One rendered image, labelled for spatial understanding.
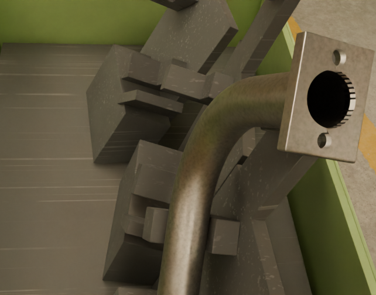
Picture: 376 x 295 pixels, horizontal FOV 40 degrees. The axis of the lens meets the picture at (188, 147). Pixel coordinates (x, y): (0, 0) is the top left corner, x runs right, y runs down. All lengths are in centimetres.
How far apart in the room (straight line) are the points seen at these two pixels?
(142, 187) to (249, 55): 16
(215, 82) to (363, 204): 137
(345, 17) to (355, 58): 238
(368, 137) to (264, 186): 168
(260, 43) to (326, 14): 217
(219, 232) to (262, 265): 4
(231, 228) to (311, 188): 22
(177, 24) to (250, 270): 38
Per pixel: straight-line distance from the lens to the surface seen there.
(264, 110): 27
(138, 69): 61
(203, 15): 61
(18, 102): 73
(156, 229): 38
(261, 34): 45
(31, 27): 82
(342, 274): 51
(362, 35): 254
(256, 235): 36
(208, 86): 48
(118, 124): 59
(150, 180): 49
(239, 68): 48
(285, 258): 59
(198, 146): 34
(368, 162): 194
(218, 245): 37
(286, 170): 33
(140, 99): 56
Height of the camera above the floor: 134
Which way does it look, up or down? 48 degrees down
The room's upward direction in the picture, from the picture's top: 7 degrees clockwise
